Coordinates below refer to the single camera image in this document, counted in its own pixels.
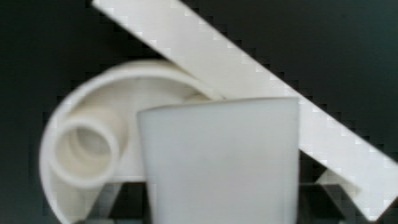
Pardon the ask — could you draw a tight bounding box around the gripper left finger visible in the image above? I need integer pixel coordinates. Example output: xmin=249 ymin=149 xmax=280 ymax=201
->
xmin=74 ymin=182 xmax=154 ymax=224

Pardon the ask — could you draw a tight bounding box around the white right barrier rail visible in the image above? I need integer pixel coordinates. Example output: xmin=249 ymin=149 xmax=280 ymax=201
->
xmin=93 ymin=0 xmax=398 ymax=221

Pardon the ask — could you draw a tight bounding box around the white round stool seat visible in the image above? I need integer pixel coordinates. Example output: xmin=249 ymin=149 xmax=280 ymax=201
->
xmin=40 ymin=60 xmax=223 ymax=224

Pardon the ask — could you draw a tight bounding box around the white stool leg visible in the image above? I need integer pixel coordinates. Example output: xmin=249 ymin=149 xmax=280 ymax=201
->
xmin=139 ymin=98 xmax=299 ymax=224

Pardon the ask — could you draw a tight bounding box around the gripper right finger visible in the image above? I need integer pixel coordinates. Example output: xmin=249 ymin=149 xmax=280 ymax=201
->
xmin=297 ymin=153 xmax=376 ymax=224

